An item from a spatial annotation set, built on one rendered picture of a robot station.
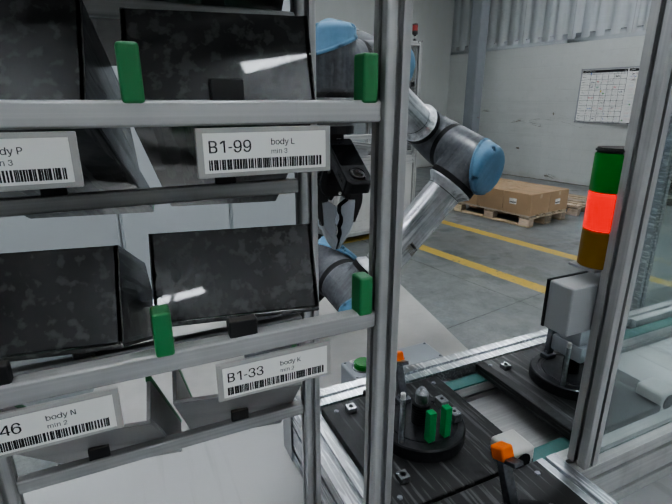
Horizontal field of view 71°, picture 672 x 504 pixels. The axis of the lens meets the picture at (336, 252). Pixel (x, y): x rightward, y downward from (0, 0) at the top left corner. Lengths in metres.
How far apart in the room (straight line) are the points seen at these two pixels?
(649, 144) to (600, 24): 9.14
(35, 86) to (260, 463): 0.73
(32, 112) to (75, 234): 3.22
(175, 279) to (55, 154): 0.14
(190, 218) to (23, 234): 1.04
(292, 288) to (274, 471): 0.55
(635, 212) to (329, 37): 0.48
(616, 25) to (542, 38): 1.32
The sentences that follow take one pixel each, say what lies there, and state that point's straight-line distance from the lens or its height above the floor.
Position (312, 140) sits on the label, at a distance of 0.32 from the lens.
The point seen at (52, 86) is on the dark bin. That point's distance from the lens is 0.34.
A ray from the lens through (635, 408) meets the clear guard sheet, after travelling 0.89.
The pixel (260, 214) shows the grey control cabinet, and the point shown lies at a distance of 3.85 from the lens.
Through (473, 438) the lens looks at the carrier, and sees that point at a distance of 0.81.
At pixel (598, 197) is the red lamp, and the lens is 0.68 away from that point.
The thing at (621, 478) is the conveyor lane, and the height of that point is 0.91.
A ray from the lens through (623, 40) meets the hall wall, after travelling 9.55.
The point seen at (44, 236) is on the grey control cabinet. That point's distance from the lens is 3.50.
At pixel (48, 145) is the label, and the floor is 1.45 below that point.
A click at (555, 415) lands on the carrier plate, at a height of 0.97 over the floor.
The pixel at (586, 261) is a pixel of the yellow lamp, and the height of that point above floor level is 1.27.
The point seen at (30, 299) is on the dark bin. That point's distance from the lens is 0.38.
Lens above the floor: 1.47
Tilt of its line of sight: 18 degrees down
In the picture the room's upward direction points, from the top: straight up
